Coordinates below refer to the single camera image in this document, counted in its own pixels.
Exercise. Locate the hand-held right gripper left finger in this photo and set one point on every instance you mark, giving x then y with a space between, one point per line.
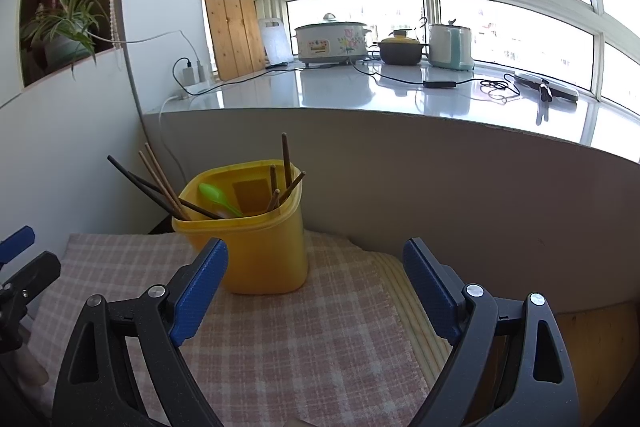
200 292

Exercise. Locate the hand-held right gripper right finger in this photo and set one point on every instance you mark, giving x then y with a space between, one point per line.
430 292

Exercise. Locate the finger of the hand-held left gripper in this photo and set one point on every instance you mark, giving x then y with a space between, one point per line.
35 272
17 239

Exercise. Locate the yellow plastic container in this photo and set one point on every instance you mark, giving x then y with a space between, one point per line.
265 252

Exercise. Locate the black chopstick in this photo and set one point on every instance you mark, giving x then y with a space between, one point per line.
200 208
135 179

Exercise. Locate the green plastic spoon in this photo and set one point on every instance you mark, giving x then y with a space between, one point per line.
212 194

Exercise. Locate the bunch of brown chopsticks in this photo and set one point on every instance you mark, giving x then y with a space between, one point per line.
167 188

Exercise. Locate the light brown wooden chopstick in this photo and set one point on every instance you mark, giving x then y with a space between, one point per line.
296 182

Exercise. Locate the dark brown wooden chopstick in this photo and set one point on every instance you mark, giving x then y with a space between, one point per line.
286 157

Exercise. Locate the person's left hand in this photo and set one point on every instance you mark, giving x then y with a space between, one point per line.
32 369

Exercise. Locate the striped beige mat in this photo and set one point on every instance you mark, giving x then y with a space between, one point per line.
405 302

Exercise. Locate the pink checked cloth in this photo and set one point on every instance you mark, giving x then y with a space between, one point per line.
310 332

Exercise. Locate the grey windowsill counter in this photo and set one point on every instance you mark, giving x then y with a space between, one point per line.
350 147

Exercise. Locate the white power strip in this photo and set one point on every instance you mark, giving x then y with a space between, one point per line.
177 97

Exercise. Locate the potted spider plant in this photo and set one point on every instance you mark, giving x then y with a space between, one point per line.
62 47

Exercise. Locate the black power adapter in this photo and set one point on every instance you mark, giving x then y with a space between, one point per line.
440 84

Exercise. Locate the white phone charger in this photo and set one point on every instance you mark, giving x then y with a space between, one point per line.
189 74
201 71

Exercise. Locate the dark pot with yellow lid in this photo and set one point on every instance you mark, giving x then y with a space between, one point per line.
400 54

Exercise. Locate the pale green electric kettle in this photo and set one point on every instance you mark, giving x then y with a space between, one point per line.
450 47

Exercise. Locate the white cutting board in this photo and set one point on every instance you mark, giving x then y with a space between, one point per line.
275 44

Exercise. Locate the wooden plank board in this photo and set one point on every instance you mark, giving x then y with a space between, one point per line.
230 27

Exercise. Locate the white floral slow cooker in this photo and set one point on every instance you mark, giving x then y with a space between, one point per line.
330 44

